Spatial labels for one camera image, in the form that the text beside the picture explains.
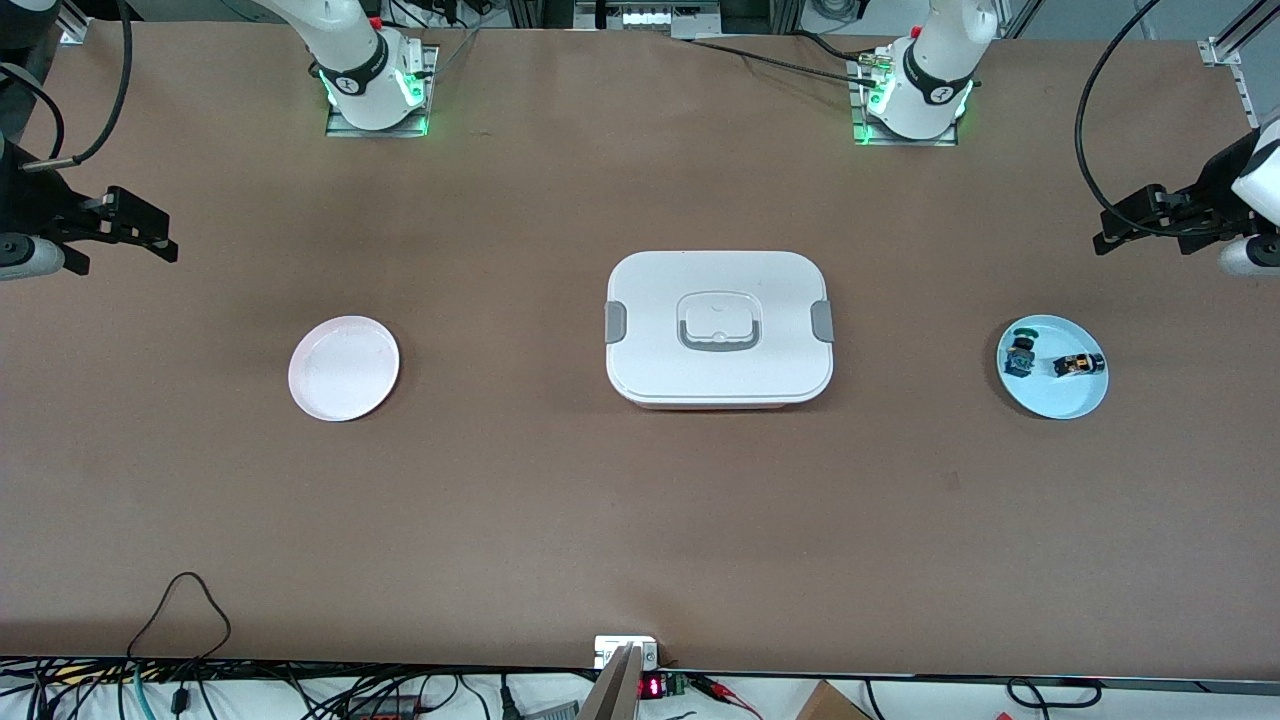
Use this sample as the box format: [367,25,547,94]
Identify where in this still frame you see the light blue round plate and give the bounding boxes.
[996,314,1110,420]

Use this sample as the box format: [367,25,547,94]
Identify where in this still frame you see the pink round plate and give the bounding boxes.
[288,316,401,422]

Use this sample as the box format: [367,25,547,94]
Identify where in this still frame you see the white lunch box grey latches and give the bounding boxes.
[605,250,835,411]

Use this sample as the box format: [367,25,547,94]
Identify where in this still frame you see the lit equipment rack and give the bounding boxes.
[575,0,723,33]

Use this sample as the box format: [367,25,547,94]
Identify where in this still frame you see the brown cardboard box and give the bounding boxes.
[795,681,873,720]

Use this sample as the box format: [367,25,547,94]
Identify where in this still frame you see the white power strip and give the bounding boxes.
[594,636,660,671]

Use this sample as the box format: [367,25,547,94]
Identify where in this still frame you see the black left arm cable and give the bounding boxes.
[1075,0,1216,239]

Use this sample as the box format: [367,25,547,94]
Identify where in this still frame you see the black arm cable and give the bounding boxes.
[1075,0,1216,239]
[0,0,135,171]

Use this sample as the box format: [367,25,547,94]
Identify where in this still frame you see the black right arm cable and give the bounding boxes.
[0,0,135,171]

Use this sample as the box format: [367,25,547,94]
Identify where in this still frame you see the green black switch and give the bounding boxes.
[1003,327,1041,379]

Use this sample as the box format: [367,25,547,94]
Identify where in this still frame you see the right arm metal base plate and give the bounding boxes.
[325,45,439,138]

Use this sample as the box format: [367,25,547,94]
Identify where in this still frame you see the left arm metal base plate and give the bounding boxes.
[850,55,959,148]

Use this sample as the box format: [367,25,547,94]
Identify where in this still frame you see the thin black cable loop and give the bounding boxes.
[125,572,233,661]

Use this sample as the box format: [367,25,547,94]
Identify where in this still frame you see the black cable on table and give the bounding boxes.
[675,35,886,86]

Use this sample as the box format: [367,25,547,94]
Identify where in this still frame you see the black looped floor cable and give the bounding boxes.
[1005,678,1104,708]

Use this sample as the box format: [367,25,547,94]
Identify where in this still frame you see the red wire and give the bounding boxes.
[690,675,763,719]

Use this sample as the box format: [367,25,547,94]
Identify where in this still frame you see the grey wooden camera post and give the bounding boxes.
[578,643,643,720]

